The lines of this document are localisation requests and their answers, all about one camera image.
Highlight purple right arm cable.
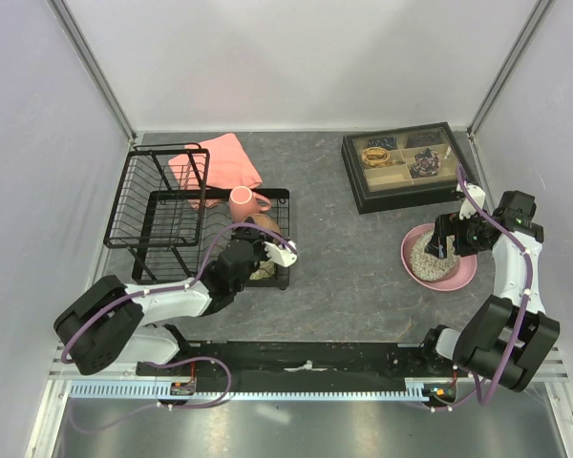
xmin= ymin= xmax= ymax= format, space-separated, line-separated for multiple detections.
xmin=410 ymin=164 xmax=536 ymax=413

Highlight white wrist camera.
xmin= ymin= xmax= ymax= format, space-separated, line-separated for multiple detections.
xmin=263 ymin=240 xmax=298 ymax=268
xmin=456 ymin=183 xmax=486 ymax=220

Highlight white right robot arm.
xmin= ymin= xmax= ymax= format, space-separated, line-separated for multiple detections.
xmin=417 ymin=191 xmax=561 ymax=392

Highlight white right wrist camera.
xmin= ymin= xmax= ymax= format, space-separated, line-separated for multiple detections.
xmin=456 ymin=183 xmax=486 ymax=220

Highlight black wire dish rack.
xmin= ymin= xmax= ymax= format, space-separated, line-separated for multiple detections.
xmin=103 ymin=142 xmax=290 ymax=292

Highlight brown floral bowl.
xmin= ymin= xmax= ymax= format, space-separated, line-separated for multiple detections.
xmin=244 ymin=213 xmax=282 ymax=243

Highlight small white patterned bowl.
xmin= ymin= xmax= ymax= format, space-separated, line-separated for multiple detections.
xmin=249 ymin=260 xmax=276 ymax=281

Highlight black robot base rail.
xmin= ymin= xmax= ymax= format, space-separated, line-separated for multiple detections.
xmin=172 ymin=341 xmax=454 ymax=394

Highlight gold bracelet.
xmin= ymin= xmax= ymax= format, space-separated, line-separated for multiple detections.
xmin=361 ymin=145 xmax=393 ymax=168

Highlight pink plate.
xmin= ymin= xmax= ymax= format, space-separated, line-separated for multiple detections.
xmin=400 ymin=223 xmax=478 ymax=292

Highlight speckled ceramic plate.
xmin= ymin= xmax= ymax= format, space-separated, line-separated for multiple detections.
xmin=410 ymin=230 xmax=459 ymax=282

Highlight pink ceramic mug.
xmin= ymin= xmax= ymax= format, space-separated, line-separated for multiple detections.
xmin=228 ymin=186 xmax=272 ymax=222

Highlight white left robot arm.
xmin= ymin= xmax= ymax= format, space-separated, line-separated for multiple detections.
xmin=53 ymin=219 xmax=282 ymax=376

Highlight pink folded cloth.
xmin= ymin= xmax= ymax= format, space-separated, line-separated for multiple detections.
xmin=168 ymin=133 xmax=263 ymax=191

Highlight dark floral fabric rosette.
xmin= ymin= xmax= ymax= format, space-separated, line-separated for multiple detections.
xmin=410 ymin=148 xmax=441 ymax=178

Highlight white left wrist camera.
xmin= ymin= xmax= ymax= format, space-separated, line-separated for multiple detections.
xmin=263 ymin=240 xmax=298 ymax=268

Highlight blue patterned fabric roll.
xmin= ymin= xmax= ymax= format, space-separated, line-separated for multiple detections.
xmin=368 ymin=135 xmax=398 ymax=151

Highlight black compartment display box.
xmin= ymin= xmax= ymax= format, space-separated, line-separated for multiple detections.
xmin=341 ymin=122 xmax=478 ymax=214

